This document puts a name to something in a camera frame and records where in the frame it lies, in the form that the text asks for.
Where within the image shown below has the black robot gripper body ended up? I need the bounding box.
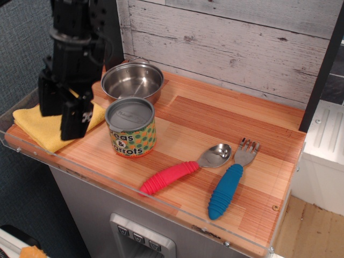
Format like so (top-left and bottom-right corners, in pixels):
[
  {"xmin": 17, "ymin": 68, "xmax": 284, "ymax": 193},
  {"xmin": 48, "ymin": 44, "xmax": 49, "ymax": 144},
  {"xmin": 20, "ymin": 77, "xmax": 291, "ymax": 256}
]
[{"xmin": 40, "ymin": 29, "xmax": 105, "ymax": 97}]

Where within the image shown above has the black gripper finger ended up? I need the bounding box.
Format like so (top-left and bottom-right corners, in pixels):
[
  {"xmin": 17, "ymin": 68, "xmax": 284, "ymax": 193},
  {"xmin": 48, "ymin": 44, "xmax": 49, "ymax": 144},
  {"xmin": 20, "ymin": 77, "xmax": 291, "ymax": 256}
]
[
  {"xmin": 38, "ymin": 75, "xmax": 70, "ymax": 117},
  {"xmin": 60, "ymin": 91, "xmax": 94, "ymax": 140}
]

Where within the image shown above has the peas and carrots toy can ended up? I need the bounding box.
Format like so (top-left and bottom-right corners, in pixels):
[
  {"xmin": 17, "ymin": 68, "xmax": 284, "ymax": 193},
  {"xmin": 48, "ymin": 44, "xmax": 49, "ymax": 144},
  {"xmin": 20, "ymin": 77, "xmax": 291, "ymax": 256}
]
[{"xmin": 105, "ymin": 97, "xmax": 156, "ymax": 158}]

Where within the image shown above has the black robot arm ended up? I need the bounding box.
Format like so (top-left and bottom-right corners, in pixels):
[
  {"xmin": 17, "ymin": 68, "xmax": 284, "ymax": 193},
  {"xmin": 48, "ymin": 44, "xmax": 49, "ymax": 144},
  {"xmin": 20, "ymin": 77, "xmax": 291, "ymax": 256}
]
[{"xmin": 38, "ymin": 1, "xmax": 105, "ymax": 140}]

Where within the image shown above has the stainless steel pot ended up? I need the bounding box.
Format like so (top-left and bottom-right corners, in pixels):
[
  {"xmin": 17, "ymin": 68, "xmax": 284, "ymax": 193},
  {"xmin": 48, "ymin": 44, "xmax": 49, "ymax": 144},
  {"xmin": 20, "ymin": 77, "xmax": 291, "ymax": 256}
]
[{"xmin": 101, "ymin": 58, "xmax": 164, "ymax": 104}]

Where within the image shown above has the grey toy fridge cabinet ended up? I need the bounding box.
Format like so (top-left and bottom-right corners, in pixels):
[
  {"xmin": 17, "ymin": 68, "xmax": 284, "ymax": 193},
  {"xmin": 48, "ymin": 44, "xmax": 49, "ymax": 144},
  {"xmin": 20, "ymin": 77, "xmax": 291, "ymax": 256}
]
[{"xmin": 50, "ymin": 167, "xmax": 245, "ymax": 257}]

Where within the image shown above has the silver dispenser button panel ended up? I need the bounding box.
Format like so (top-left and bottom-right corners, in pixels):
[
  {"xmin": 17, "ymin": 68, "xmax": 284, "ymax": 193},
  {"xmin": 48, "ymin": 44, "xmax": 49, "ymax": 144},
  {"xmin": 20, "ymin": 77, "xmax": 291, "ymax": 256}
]
[{"xmin": 110, "ymin": 213, "xmax": 177, "ymax": 257}]

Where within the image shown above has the orange object at corner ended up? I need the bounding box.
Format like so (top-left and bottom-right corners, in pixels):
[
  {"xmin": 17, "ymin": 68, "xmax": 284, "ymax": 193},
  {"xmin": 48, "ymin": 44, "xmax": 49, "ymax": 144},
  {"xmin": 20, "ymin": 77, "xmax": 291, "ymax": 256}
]
[{"xmin": 19, "ymin": 246, "xmax": 48, "ymax": 258}]

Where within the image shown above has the white toy sink unit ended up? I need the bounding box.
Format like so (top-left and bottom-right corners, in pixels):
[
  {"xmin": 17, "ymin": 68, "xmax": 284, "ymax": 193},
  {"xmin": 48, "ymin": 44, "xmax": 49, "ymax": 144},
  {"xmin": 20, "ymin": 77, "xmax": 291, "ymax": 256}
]
[{"xmin": 291, "ymin": 100, "xmax": 343, "ymax": 215}]

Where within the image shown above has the black left vertical post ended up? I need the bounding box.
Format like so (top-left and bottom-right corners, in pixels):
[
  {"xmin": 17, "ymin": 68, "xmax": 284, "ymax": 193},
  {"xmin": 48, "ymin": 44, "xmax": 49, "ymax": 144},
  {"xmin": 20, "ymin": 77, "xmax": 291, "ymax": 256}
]
[{"xmin": 91, "ymin": 0, "xmax": 124, "ymax": 70}]

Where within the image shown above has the black vertical post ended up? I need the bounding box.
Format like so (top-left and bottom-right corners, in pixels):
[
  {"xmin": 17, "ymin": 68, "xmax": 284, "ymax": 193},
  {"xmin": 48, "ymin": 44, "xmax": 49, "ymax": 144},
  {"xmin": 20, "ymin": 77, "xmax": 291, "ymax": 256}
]
[
  {"xmin": 299, "ymin": 1, "xmax": 343, "ymax": 133},
  {"xmin": 91, "ymin": 0, "xmax": 124, "ymax": 70}
]

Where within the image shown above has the clear acrylic guard rail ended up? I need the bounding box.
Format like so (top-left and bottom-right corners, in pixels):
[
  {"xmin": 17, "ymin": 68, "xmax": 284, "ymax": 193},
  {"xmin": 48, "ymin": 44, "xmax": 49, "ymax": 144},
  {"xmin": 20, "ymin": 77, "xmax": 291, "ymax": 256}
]
[{"xmin": 0, "ymin": 38, "xmax": 307, "ymax": 255}]

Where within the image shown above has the spoon with pink handle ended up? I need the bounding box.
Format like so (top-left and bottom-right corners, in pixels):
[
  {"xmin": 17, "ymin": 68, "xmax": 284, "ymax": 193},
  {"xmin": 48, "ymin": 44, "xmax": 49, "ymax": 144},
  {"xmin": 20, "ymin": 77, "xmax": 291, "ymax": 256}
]
[{"xmin": 139, "ymin": 144, "xmax": 232, "ymax": 195}]

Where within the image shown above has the fork with blue handle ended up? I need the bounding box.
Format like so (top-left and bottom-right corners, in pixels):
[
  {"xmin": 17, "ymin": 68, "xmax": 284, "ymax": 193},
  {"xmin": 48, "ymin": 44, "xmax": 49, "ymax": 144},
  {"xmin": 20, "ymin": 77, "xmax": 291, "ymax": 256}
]
[{"xmin": 207, "ymin": 138, "xmax": 260, "ymax": 220}]

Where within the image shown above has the black right vertical post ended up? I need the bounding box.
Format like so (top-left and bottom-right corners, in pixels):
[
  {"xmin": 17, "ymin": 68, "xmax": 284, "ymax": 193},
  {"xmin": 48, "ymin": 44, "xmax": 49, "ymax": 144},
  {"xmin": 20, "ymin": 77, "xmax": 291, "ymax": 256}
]
[{"xmin": 299, "ymin": 1, "xmax": 343, "ymax": 133}]

